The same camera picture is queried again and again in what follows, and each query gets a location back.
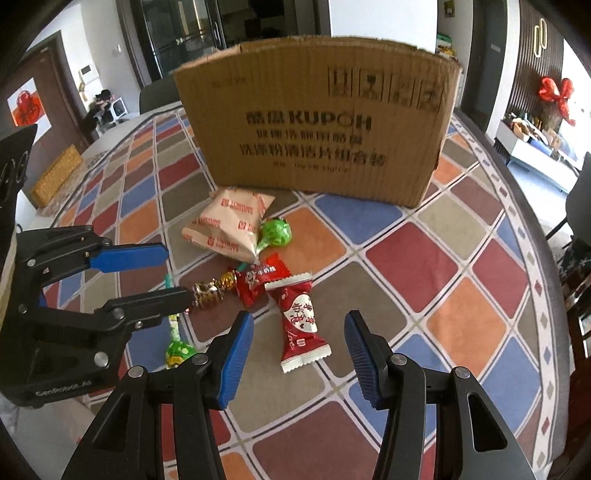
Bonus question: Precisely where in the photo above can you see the green lollipop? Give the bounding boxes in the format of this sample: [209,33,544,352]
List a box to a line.
[249,217,295,267]
[163,272,197,371]

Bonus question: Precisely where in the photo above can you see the gold wall ornament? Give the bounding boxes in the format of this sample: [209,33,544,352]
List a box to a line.
[533,18,549,59]

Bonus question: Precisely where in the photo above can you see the dark grey dining chair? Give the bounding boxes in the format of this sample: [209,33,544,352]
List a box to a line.
[545,150,591,241]
[139,78,184,114]

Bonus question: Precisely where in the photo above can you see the white small rack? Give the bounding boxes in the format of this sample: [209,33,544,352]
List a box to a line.
[95,95,128,126]

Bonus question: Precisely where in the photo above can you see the red wooden chair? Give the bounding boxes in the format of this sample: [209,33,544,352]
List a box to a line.
[564,277,591,365]

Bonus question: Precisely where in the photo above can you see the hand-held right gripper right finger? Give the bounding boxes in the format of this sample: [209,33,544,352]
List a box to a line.
[344,310,532,480]

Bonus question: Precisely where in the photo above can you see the brown cardboard box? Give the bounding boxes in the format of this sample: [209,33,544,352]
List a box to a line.
[173,38,464,208]

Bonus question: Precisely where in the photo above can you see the red white snack packet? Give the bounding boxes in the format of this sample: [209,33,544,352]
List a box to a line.
[264,271,332,374]

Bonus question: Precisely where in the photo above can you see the white shelf unit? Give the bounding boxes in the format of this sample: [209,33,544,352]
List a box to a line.
[436,32,459,62]

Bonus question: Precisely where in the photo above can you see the white low cabinet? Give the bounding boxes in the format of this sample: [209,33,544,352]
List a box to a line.
[495,117,583,195]

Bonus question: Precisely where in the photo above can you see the beige snack packet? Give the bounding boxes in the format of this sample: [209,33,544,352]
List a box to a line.
[181,185,277,265]

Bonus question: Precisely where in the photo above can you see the yellow wooden box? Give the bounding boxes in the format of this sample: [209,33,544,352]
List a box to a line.
[30,144,84,208]

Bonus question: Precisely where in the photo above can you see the white red door poster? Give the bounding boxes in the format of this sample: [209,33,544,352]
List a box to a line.
[7,78,52,133]

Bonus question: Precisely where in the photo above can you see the red balloon bow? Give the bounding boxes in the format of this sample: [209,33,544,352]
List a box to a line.
[537,77,577,126]

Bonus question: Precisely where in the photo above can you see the black bag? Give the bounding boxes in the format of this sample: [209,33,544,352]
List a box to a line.
[85,89,116,136]

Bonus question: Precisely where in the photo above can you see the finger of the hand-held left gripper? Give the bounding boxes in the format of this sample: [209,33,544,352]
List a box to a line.
[17,286,195,371]
[16,225,170,288]

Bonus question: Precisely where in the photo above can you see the small red candy packet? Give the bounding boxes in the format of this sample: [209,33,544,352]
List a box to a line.
[233,253,290,309]

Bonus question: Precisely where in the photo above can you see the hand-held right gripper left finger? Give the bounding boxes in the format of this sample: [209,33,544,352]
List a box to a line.
[60,310,256,480]

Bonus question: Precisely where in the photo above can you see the dark glass sliding door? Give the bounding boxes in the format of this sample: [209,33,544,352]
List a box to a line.
[130,0,331,85]

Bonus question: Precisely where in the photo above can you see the gold candy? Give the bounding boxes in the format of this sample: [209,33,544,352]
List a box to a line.
[187,272,236,311]

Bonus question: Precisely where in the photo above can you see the colourful diamond pattern tablecloth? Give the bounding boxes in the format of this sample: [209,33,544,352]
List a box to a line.
[28,108,574,480]

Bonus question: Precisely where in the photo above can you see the brown door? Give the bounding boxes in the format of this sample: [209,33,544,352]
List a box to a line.
[0,36,89,155]

